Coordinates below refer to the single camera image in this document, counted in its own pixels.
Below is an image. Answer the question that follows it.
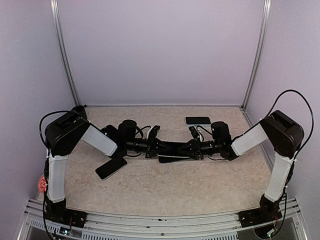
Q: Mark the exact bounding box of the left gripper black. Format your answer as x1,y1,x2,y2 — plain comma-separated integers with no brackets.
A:
126,133,172,159

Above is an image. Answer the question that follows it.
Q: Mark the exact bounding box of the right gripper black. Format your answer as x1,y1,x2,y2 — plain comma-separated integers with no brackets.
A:
177,137,222,160

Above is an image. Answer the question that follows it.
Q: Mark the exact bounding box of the black phone case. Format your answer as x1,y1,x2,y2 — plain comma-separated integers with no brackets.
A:
100,124,119,142
158,155,190,164

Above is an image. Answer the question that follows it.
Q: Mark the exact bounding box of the black phone teal edge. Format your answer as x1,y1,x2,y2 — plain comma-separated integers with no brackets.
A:
185,116,211,126

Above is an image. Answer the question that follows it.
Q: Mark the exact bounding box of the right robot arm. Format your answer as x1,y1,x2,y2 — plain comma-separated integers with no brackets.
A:
177,110,305,203

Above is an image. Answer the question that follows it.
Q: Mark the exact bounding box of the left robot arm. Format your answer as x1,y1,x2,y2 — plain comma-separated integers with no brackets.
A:
45,110,169,223

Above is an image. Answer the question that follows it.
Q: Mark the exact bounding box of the dark green mug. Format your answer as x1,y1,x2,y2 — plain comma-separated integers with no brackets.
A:
71,105,88,120

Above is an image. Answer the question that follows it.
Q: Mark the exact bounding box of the red patterned round coaster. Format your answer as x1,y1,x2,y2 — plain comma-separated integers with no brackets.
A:
37,175,47,194

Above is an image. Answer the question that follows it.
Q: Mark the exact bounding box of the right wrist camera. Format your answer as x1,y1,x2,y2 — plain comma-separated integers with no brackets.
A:
188,126,204,142

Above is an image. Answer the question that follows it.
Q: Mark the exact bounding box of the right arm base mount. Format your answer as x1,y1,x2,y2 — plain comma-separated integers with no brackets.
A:
238,194,283,228

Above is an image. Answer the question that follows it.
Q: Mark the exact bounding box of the front aluminium rail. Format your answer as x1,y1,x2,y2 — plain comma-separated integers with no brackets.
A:
17,197,308,240

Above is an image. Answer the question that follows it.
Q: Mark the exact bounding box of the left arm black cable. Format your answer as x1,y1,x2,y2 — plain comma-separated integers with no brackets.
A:
38,110,153,151

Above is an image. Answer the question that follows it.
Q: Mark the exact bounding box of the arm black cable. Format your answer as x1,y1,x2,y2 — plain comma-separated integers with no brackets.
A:
38,110,153,151
197,89,315,161

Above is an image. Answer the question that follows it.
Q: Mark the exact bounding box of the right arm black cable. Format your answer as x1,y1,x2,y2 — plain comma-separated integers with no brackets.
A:
197,89,315,161

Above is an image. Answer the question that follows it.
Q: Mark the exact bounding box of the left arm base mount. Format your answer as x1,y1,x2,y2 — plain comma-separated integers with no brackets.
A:
44,196,88,229

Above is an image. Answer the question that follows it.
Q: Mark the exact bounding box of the right aluminium frame post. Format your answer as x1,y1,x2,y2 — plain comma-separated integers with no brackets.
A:
241,0,272,112

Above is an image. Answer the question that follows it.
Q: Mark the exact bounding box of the aluminium frame post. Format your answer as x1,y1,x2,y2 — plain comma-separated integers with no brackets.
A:
50,0,81,106
241,0,272,112

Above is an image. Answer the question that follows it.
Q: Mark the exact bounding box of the left aluminium frame post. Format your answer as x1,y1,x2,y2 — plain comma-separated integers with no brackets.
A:
50,0,81,106

